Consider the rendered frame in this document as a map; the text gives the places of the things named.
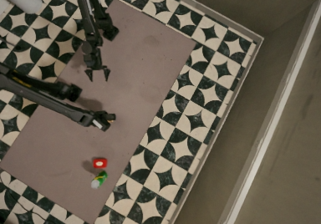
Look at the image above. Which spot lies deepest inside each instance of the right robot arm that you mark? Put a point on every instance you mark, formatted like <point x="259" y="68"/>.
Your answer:
<point x="28" y="87"/>

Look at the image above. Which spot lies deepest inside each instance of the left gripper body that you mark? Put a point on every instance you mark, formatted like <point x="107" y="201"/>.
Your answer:
<point x="96" y="67"/>

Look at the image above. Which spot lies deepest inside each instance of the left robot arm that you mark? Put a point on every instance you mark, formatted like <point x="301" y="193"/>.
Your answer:
<point x="102" y="21"/>

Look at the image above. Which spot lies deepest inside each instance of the green drink can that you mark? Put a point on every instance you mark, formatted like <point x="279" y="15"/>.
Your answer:
<point x="99" y="179"/>

